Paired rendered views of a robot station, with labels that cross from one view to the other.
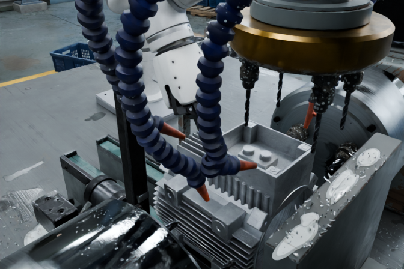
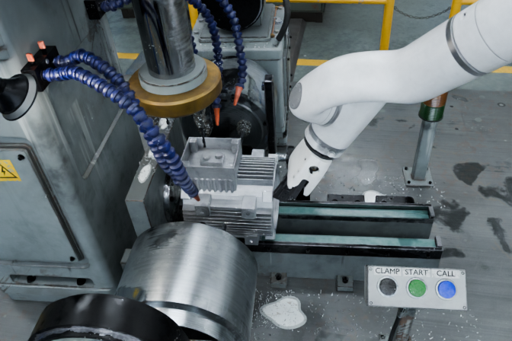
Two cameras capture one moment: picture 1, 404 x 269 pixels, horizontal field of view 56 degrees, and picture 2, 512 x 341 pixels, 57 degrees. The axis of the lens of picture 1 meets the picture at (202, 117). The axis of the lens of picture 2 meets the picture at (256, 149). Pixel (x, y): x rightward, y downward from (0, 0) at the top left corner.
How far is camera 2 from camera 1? 1.31 m
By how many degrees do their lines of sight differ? 105
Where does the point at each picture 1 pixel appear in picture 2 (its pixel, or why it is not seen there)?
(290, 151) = (196, 173)
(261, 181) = (198, 142)
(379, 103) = (145, 242)
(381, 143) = (138, 189)
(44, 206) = (399, 198)
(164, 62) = not seen: hidden behind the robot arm
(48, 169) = (488, 248)
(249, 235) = not seen: hidden behind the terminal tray
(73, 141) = not seen: outside the picture
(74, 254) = (228, 72)
